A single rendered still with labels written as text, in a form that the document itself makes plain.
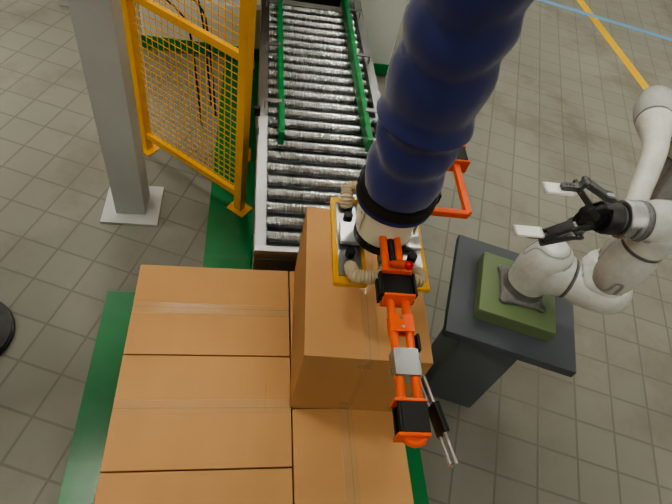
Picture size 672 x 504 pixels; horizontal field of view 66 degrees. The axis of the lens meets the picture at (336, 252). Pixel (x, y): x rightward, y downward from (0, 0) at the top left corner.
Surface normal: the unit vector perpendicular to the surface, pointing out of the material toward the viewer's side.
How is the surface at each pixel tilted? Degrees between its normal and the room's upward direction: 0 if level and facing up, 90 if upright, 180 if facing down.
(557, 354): 0
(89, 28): 90
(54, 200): 0
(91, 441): 0
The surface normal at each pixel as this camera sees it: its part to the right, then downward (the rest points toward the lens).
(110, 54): 0.07, 0.79
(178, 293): 0.18, -0.61
